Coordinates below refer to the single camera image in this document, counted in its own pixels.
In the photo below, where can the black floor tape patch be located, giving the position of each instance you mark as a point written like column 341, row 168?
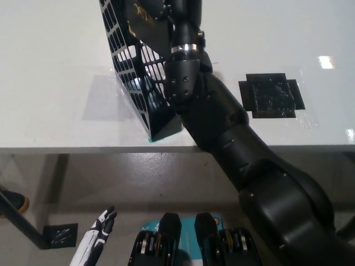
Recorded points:
column 61, row 235

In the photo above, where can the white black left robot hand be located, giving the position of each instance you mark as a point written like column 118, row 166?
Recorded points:
column 88, row 246

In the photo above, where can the black mesh file shelf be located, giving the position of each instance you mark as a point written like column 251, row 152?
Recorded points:
column 166, row 130

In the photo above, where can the black tape patch on table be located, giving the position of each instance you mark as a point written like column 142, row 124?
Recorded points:
column 271, row 97

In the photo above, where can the dark shoe with tan sole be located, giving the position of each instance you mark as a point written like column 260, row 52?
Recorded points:
column 14, row 199

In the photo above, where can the teal tape strip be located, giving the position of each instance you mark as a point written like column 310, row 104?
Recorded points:
column 150, row 140

